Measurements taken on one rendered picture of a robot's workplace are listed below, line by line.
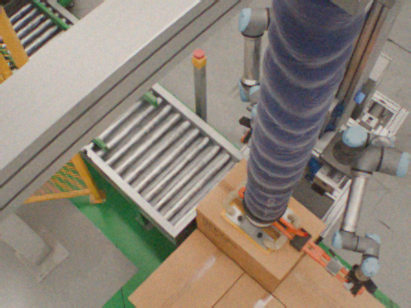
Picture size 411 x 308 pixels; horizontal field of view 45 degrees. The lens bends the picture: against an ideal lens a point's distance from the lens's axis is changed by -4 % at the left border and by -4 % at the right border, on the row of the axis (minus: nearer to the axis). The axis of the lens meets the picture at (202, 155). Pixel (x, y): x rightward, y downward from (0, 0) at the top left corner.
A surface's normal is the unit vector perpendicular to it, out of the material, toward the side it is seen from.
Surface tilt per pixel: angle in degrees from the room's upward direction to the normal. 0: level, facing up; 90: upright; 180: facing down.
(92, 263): 0
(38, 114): 0
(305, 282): 0
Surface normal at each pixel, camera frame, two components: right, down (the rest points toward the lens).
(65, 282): -0.02, -0.42
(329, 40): 0.11, 0.80
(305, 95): -0.11, 0.80
